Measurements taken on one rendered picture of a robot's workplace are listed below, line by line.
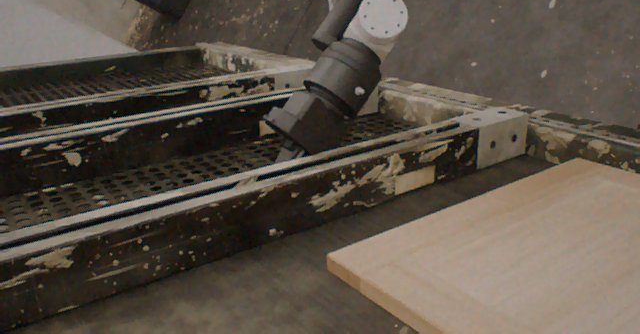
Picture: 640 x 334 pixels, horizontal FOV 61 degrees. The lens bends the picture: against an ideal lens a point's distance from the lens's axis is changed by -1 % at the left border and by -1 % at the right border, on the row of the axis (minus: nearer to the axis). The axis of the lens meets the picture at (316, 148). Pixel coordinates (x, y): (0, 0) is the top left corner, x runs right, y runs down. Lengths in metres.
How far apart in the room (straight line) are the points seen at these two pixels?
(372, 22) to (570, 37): 1.49
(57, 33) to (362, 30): 3.59
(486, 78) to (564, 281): 1.71
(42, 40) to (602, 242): 3.88
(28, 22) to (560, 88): 3.31
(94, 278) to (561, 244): 0.49
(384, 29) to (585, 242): 0.35
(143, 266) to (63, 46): 3.69
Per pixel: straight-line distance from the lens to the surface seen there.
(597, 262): 0.64
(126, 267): 0.60
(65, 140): 0.93
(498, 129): 0.91
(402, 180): 0.78
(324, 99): 0.73
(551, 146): 0.96
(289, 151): 0.74
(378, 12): 0.75
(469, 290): 0.56
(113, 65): 1.89
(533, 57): 2.19
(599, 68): 2.07
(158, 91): 1.19
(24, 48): 4.21
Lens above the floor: 1.72
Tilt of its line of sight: 39 degrees down
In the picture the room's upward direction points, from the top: 64 degrees counter-clockwise
